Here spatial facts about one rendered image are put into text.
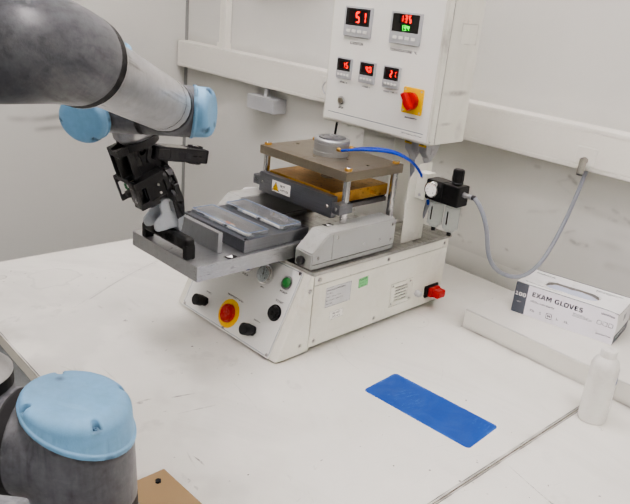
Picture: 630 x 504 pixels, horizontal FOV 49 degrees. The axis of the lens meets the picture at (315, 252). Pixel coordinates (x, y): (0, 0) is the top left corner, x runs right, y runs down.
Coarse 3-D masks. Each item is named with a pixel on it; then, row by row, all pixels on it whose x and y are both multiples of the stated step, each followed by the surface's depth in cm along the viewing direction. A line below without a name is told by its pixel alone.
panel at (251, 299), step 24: (192, 288) 155; (216, 288) 150; (240, 288) 145; (264, 288) 141; (288, 288) 137; (216, 312) 148; (240, 312) 144; (264, 312) 139; (240, 336) 142; (264, 336) 138
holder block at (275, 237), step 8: (224, 208) 146; (192, 216) 140; (200, 216) 139; (248, 216) 142; (208, 224) 136; (216, 224) 136; (264, 224) 138; (224, 232) 133; (232, 232) 132; (272, 232) 134; (280, 232) 135; (288, 232) 136; (296, 232) 138; (304, 232) 139; (224, 240) 133; (232, 240) 131; (240, 240) 129; (248, 240) 129; (256, 240) 130; (264, 240) 132; (272, 240) 133; (280, 240) 135; (288, 240) 137; (296, 240) 138; (240, 248) 130; (248, 248) 130; (256, 248) 131; (264, 248) 133
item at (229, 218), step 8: (200, 208) 141; (208, 208) 142; (216, 208) 142; (216, 216) 138; (224, 216) 138; (232, 216) 138; (232, 224) 134; (240, 224) 134; (248, 224) 135; (256, 224) 135; (248, 232) 130
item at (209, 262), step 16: (192, 224) 132; (144, 240) 133; (160, 240) 132; (208, 240) 129; (160, 256) 129; (176, 256) 125; (208, 256) 126; (240, 256) 128; (256, 256) 130; (272, 256) 133; (288, 256) 137; (192, 272) 123; (208, 272) 123; (224, 272) 126
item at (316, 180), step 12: (288, 168) 157; (300, 168) 158; (300, 180) 148; (312, 180) 149; (324, 180) 150; (336, 180) 151; (360, 180) 153; (372, 180) 154; (336, 192) 142; (360, 192) 147; (372, 192) 149; (384, 192) 153; (360, 204) 148
